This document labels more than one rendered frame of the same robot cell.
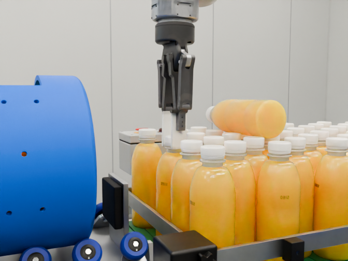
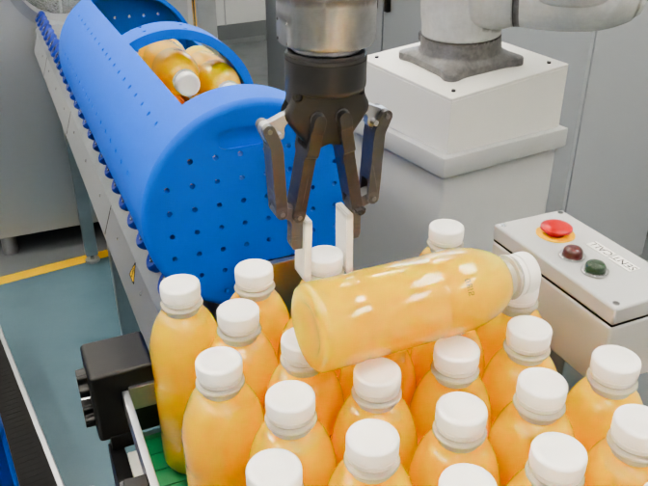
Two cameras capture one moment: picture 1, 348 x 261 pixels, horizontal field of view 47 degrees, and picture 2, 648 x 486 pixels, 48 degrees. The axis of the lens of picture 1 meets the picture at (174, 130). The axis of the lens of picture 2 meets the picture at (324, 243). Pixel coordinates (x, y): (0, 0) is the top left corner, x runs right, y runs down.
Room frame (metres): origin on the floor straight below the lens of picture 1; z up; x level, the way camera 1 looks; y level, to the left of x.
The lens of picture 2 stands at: (0.78, -0.67, 1.49)
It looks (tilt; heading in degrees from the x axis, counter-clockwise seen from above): 28 degrees down; 90
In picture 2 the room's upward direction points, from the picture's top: straight up
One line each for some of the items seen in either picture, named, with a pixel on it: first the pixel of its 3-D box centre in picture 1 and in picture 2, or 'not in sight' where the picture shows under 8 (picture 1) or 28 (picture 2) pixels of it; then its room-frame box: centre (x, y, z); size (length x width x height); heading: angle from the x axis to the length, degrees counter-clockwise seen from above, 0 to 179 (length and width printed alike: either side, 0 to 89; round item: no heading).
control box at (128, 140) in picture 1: (160, 149); (578, 290); (1.06, 0.04, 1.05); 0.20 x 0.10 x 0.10; 114
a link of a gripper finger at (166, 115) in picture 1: (169, 128); (343, 237); (0.80, 0.01, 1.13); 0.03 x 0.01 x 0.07; 113
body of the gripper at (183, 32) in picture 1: (174, 47); (325, 95); (0.78, 0.00, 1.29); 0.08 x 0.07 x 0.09; 23
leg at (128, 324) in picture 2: not in sight; (128, 323); (0.23, 1.04, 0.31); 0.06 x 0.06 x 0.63; 24
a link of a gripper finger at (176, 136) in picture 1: (178, 130); (303, 245); (0.75, -0.01, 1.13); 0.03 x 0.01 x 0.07; 113
